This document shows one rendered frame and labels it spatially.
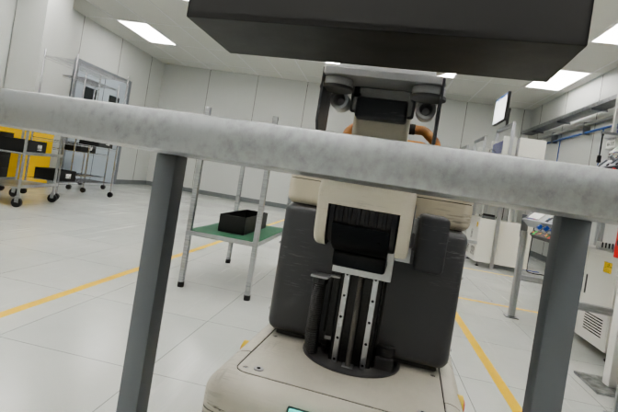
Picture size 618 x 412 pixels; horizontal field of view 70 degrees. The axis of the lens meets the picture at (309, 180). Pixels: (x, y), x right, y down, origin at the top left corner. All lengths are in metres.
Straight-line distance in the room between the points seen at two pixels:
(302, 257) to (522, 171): 1.09
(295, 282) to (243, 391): 0.37
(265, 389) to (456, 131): 9.46
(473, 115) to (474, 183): 10.14
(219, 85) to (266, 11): 10.30
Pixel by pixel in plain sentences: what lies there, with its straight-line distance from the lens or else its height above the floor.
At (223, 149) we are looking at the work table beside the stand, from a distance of 0.32.
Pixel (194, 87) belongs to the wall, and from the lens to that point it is 11.22.
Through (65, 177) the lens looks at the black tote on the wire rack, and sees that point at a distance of 6.71.
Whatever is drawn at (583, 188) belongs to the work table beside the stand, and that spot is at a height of 0.79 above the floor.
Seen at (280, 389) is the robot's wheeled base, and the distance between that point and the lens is 1.13.
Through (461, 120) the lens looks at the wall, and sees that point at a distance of 10.36.
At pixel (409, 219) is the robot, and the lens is 1.00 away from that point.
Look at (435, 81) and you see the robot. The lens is 0.95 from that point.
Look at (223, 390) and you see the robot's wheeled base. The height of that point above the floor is 0.25.
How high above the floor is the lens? 0.77
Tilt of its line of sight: level
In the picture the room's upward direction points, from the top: 9 degrees clockwise
